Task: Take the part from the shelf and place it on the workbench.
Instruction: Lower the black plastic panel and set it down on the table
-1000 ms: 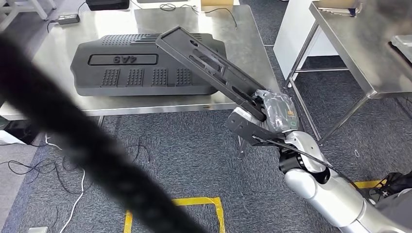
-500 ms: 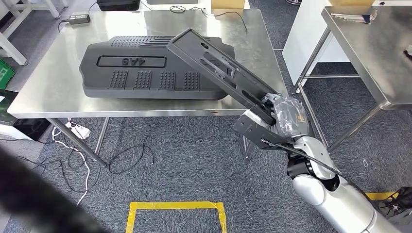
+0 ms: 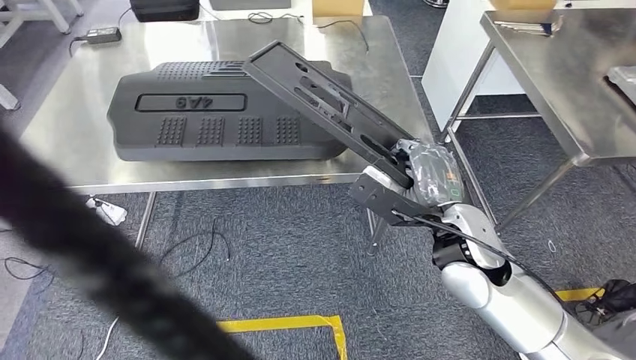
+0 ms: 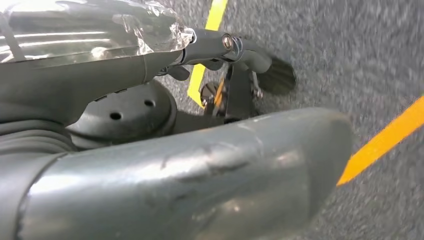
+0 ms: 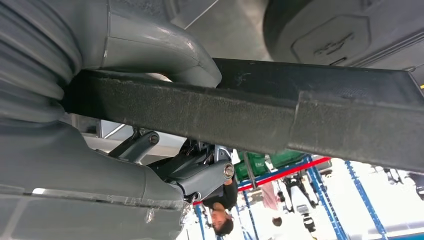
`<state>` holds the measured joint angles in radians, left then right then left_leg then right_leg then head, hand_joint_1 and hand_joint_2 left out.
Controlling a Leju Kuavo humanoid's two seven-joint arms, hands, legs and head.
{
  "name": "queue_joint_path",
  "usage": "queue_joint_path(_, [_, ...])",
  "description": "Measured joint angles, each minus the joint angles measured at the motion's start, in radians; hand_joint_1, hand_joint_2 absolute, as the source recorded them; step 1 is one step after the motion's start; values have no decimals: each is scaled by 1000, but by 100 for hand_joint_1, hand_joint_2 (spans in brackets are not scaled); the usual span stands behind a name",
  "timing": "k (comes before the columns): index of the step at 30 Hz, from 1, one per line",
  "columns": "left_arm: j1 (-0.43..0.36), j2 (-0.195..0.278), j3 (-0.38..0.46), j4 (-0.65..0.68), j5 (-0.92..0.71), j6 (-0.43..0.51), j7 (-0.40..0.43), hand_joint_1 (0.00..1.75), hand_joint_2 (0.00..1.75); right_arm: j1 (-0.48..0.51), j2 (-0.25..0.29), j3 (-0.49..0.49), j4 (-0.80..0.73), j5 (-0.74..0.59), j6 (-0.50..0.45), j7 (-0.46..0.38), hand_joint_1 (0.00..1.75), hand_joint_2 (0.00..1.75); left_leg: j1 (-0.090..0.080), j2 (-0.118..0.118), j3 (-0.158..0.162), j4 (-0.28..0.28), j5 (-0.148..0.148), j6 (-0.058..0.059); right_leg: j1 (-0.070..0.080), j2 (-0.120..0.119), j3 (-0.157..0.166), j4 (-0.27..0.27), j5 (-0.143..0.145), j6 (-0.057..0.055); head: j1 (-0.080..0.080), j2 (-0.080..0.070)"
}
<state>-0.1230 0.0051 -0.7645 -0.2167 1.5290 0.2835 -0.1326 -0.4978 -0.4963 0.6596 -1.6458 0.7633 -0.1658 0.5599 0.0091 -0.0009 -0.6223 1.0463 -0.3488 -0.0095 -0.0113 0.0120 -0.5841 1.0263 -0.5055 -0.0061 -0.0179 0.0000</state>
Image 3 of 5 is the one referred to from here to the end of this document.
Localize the white cabinet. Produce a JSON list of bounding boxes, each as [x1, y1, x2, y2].
[[421, 0, 528, 133]]

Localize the grey moulded part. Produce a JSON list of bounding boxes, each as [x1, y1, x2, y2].
[[603, 65, 636, 107]]

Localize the black plastic engine cover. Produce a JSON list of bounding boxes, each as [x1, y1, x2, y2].
[[106, 59, 355, 163]]

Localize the cardboard box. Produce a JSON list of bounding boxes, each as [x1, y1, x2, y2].
[[311, 0, 366, 29]]

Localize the black carrying case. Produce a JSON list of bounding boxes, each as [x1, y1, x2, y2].
[[129, 0, 201, 23]]

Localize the person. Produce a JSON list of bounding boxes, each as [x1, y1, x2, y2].
[[591, 311, 636, 360]]

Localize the yellow floor tape marking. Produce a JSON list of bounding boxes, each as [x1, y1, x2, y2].
[[216, 314, 349, 360]]

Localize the stainless steel side table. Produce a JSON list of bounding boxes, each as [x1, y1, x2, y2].
[[444, 7, 636, 235]]

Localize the black floor cables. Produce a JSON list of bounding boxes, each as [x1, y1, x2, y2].
[[0, 256, 56, 295]]

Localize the black looped floor cable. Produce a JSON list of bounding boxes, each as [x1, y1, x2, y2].
[[158, 217, 232, 278]]

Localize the black cable on bench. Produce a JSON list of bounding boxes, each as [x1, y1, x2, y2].
[[315, 19, 371, 53]]

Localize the coiled black cable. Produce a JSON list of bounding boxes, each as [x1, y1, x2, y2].
[[247, 10, 304, 25]]

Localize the black right wrist camera bracket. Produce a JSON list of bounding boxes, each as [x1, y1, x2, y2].
[[347, 166, 444, 229]]

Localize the black power adapter with cable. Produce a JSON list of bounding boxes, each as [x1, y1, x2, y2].
[[68, 25, 123, 57]]

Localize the black cable bundle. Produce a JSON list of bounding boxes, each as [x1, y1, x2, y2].
[[574, 279, 636, 330]]

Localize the dark grey flat case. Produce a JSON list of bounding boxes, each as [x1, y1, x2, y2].
[[208, 0, 293, 11]]

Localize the stainless steel workbench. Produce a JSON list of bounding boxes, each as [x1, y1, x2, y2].
[[19, 14, 437, 257]]

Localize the black blurred strap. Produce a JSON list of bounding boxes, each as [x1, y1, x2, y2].
[[0, 124, 260, 360]]

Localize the white floor cable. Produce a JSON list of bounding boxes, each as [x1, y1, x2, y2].
[[94, 316, 122, 360]]

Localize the white table frame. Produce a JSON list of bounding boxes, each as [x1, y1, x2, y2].
[[0, 0, 86, 111]]

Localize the stack of papers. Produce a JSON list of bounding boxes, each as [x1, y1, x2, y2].
[[493, 13, 566, 38]]

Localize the black plastic plate frame part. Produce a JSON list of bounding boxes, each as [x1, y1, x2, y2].
[[242, 40, 417, 191]]

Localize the white power strip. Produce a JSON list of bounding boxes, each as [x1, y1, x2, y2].
[[85, 196, 129, 227]]

